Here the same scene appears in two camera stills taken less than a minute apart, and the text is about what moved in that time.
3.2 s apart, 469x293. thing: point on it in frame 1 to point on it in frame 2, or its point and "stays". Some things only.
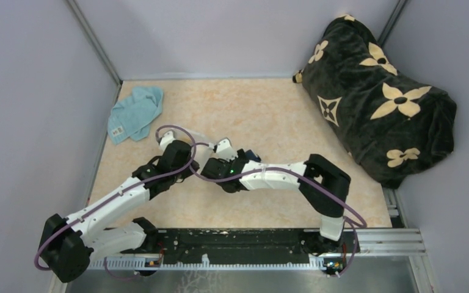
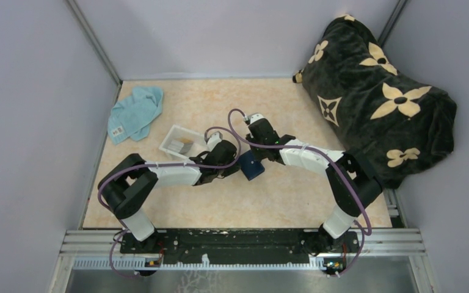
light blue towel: [132, 116] stays
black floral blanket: [395, 127] stays
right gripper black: [241, 154] to [250, 137]
